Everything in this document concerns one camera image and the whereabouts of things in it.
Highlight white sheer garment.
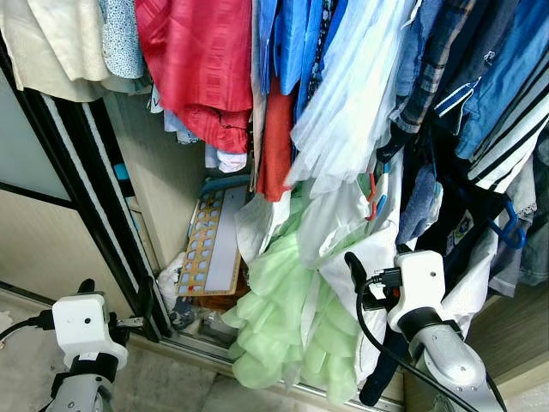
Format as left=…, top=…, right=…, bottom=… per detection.
left=286, top=0, right=423, bottom=200

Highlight blue denim shirt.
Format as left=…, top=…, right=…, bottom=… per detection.
left=433, top=0, right=549, bottom=164

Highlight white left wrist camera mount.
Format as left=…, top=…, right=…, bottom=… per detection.
left=51, top=294, right=111, bottom=370

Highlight orange-red garment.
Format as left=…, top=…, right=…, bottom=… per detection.
left=256, top=82, right=299, bottom=203

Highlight cream hanging garment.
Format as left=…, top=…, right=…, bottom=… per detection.
left=0, top=0, right=112, bottom=104

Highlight dark navy garment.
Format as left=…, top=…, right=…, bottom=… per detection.
left=377, top=129, right=516, bottom=288

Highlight grey jeans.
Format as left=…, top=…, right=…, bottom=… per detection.
left=493, top=133, right=549, bottom=297

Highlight white dotted blouse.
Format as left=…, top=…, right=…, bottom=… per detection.
left=96, top=0, right=148, bottom=82

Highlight sliding wardrobe door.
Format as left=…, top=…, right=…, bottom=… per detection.
left=0, top=34, right=168, bottom=342

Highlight blue plastic hanger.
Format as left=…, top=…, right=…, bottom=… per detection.
left=487, top=199, right=527, bottom=251

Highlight puzzle board with circles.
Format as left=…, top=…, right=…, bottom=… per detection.
left=176, top=187, right=251, bottom=299

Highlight dark plaid shirt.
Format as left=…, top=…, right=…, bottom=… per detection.
left=388, top=0, right=480, bottom=136

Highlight black cloth piece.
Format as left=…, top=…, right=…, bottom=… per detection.
left=358, top=330, right=406, bottom=407

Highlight light green ruffled dress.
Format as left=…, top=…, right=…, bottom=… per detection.
left=220, top=191, right=363, bottom=406

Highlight red hanging garment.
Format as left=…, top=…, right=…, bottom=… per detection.
left=133, top=0, right=256, bottom=155

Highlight white shirt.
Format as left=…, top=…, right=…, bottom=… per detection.
left=296, top=159, right=404, bottom=387
left=439, top=230, right=500, bottom=337

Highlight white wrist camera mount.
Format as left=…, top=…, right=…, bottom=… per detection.
left=386, top=251, right=447, bottom=334
left=51, top=294, right=111, bottom=370

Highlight black white striped garment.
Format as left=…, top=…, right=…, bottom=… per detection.
left=468, top=51, right=549, bottom=194

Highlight bright blue shirt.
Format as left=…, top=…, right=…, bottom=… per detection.
left=255, top=0, right=348, bottom=121

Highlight metal wardrobe door track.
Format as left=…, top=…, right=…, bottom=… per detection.
left=163, top=326, right=404, bottom=406

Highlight crumpled white plastic bag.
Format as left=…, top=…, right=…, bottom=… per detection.
left=157, top=253, right=188, bottom=303

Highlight blue grey knit garment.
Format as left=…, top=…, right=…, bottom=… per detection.
left=396, top=163, right=444, bottom=248

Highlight small white garment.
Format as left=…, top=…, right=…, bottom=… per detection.
left=233, top=191, right=286, bottom=265

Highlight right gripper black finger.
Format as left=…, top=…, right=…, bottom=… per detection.
left=346, top=251, right=370, bottom=298

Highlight teal plastic hook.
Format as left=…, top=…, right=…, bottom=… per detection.
left=113, top=161, right=132, bottom=185

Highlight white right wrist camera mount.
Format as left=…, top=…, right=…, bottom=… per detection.
left=386, top=251, right=447, bottom=334

